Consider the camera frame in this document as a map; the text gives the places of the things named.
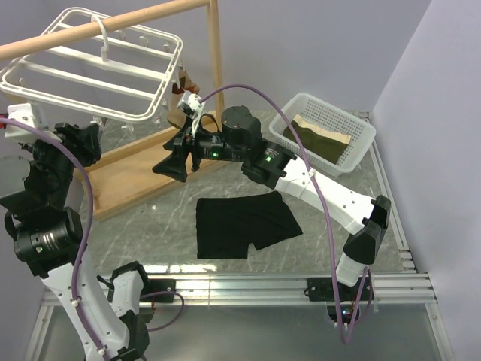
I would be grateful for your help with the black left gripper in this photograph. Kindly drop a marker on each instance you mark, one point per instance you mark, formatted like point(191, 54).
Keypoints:
point(82, 141)

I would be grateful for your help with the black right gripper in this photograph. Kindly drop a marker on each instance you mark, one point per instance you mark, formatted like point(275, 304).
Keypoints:
point(183, 144)

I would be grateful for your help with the black underwear shorts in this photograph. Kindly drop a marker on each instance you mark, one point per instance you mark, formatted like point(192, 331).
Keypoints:
point(226, 227)

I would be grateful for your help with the white plastic clip hanger frame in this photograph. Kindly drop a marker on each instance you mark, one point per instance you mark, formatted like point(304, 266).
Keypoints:
point(123, 75)

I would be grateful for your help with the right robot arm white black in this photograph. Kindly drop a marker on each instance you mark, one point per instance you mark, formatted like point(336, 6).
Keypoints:
point(272, 165)

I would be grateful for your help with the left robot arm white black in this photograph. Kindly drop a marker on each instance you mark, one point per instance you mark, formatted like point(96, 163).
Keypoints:
point(49, 238)

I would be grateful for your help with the wooden clothes rack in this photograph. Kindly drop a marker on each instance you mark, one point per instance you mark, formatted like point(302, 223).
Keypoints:
point(123, 176)

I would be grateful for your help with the beige garment in basket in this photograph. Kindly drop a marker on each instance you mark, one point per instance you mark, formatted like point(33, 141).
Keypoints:
point(336, 136)

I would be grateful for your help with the dark green garment in basket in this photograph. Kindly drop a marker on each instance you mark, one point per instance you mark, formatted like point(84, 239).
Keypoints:
point(325, 148)

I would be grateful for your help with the white perforated plastic basket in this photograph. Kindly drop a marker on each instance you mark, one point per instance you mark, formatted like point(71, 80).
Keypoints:
point(331, 118)

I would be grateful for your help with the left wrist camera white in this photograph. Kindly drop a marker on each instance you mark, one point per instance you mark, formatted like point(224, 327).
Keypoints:
point(26, 114)

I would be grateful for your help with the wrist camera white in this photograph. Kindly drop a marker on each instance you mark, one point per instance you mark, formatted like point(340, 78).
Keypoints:
point(191, 105)
point(26, 114)

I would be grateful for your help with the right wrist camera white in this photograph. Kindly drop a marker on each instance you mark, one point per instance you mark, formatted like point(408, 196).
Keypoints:
point(191, 105)

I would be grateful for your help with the aluminium rail frame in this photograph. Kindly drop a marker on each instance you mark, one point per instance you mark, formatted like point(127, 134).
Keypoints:
point(159, 232)

